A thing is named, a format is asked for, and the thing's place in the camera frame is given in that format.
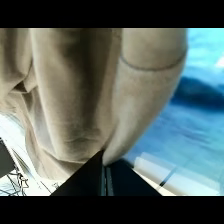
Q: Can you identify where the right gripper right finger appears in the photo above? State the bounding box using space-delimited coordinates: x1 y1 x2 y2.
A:
105 158 163 197

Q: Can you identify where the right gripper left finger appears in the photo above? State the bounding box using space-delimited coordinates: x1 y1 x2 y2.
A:
49 149 105 197

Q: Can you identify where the silver frame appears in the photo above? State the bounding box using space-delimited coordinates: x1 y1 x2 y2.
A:
132 151 224 197

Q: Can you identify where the brown shirt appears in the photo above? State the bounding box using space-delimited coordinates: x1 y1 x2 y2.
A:
0 28 189 183

